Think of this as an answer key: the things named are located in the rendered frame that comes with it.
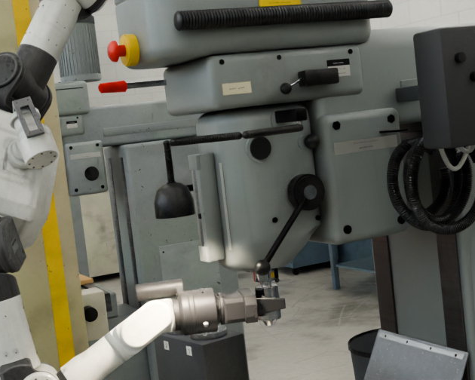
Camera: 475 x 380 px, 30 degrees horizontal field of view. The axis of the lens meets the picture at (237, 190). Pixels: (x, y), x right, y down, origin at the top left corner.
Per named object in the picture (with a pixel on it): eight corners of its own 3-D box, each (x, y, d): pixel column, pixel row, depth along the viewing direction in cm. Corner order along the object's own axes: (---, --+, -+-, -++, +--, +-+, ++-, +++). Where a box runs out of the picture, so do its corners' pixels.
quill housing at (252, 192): (246, 278, 169) (227, 108, 167) (202, 268, 187) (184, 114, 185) (332, 261, 177) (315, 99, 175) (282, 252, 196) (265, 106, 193)
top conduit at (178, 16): (182, 29, 156) (179, 9, 155) (173, 32, 159) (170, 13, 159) (394, 16, 175) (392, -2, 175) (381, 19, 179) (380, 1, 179)
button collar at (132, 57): (131, 65, 166) (127, 32, 166) (121, 68, 171) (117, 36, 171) (141, 64, 167) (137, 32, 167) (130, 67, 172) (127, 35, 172)
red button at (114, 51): (113, 61, 166) (111, 39, 165) (106, 63, 169) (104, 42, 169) (130, 59, 167) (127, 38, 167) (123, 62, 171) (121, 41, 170)
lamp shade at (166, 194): (147, 219, 163) (143, 185, 162) (171, 213, 169) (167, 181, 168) (179, 218, 159) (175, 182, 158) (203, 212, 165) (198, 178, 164)
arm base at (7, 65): (-37, 102, 191) (10, 104, 188) (-20, 50, 196) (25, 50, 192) (0, 133, 205) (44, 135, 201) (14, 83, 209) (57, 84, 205)
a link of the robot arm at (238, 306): (255, 286, 176) (194, 295, 174) (260, 335, 177) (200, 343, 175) (245, 277, 188) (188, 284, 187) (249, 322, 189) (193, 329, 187)
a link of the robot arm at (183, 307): (199, 334, 176) (141, 341, 174) (194, 333, 186) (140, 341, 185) (192, 276, 177) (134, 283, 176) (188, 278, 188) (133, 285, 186)
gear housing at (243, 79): (215, 109, 163) (208, 54, 163) (165, 117, 185) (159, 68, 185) (368, 93, 178) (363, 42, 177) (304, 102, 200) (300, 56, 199)
